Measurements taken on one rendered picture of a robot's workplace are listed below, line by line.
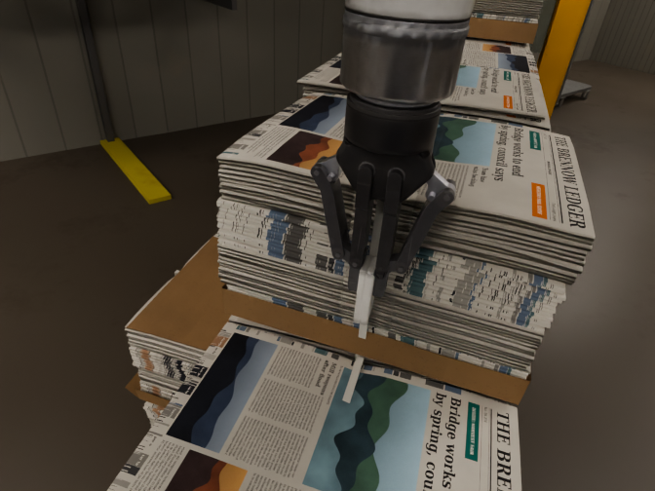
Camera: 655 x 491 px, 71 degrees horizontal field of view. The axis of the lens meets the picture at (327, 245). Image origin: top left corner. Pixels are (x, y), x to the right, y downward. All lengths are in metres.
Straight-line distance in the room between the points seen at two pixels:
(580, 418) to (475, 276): 1.36
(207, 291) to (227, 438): 0.56
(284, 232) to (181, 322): 0.50
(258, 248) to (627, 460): 1.45
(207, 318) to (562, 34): 1.45
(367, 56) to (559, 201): 0.25
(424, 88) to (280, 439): 0.36
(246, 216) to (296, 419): 0.23
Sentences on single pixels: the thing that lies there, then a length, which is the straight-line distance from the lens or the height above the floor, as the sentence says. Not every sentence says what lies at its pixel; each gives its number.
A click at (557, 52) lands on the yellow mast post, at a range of 1.85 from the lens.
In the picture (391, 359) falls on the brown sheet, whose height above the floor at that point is 0.85.
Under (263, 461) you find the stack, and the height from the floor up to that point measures 0.83.
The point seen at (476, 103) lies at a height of 1.07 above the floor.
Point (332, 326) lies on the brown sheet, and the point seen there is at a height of 0.87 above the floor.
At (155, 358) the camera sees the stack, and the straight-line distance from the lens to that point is 1.01.
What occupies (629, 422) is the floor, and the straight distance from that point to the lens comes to 1.89.
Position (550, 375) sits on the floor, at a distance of 1.88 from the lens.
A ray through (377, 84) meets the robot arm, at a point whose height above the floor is 1.18.
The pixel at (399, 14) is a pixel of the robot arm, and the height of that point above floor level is 1.22.
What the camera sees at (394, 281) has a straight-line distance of 0.49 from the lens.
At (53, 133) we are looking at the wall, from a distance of 3.38.
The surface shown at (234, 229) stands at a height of 0.97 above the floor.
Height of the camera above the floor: 1.26
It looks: 35 degrees down
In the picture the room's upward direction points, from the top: 4 degrees clockwise
